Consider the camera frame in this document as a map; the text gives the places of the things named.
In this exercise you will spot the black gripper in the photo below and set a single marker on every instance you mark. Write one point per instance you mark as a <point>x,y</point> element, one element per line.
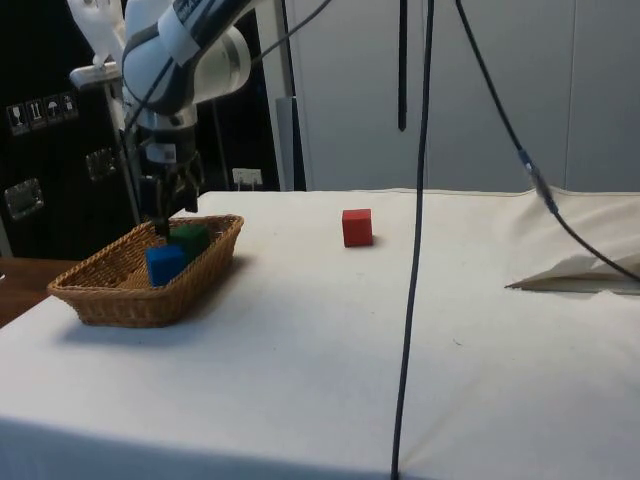
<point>182,162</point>

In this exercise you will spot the green cube block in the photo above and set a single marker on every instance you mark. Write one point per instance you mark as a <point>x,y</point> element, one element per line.
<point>192,240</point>

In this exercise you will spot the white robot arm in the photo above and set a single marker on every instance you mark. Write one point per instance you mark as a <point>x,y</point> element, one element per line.
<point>210,60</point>

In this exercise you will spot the wicker basket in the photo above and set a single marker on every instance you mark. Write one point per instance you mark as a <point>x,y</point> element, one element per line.
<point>125,305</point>

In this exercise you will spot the blue cube block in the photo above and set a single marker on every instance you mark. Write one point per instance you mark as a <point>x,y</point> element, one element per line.
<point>164,267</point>

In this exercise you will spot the black cabinet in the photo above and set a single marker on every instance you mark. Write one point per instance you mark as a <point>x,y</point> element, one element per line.
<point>50,210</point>

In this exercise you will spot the red cube block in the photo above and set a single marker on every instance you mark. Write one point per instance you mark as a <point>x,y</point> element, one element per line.
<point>357,229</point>

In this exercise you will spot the pale locker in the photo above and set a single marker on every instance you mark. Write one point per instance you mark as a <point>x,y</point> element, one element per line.
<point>350,100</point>
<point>605,100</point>

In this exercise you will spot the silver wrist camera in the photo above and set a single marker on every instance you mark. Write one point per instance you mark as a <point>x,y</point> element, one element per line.
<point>162,153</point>

